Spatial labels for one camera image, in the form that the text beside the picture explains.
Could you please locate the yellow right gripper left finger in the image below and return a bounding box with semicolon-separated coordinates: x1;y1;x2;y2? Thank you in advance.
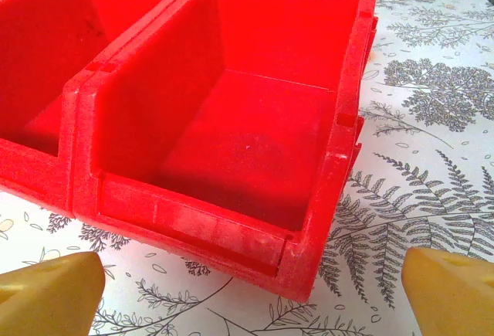
0;251;106;336

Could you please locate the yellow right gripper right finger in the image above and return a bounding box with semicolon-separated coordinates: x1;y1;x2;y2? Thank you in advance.
401;246;494;336

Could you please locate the red plastic storage bin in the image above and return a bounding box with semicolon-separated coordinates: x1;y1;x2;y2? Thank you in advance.
0;0;204;219
72;0;378;303

